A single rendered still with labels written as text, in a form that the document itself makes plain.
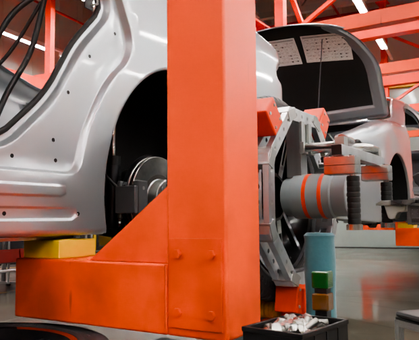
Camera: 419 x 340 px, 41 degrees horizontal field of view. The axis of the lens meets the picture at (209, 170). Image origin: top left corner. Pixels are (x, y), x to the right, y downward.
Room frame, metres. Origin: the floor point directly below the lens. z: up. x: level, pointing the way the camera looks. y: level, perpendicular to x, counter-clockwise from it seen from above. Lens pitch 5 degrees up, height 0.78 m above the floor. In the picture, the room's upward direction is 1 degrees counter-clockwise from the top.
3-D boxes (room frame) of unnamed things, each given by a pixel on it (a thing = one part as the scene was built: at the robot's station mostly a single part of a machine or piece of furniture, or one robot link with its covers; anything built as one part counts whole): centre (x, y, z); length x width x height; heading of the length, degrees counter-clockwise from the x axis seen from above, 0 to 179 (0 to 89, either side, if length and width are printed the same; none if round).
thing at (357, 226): (1.53, -0.39, 0.83); 0.04 x 0.04 x 0.16
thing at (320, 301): (1.33, -0.26, 0.59); 0.04 x 0.04 x 0.04; 58
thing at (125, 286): (1.51, 0.28, 0.69); 0.52 x 0.17 x 0.35; 58
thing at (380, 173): (1.83, -0.54, 0.93); 0.09 x 0.05 x 0.05; 58
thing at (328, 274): (1.33, -0.26, 0.64); 0.04 x 0.04 x 0.04; 58
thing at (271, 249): (1.80, -0.28, 0.85); 0.54 x 0.07 x 0.54; 148
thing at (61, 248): (1.60, 0.42, 0.71); 0.14 x 0.14 x 0.05; 58
